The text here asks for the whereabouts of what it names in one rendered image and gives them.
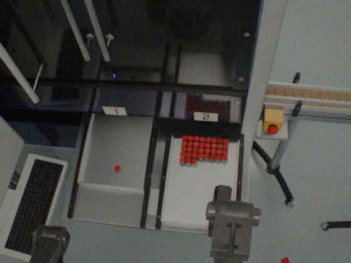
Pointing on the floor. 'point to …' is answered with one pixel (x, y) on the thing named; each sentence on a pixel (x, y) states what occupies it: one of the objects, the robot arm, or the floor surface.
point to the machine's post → (262, 62)
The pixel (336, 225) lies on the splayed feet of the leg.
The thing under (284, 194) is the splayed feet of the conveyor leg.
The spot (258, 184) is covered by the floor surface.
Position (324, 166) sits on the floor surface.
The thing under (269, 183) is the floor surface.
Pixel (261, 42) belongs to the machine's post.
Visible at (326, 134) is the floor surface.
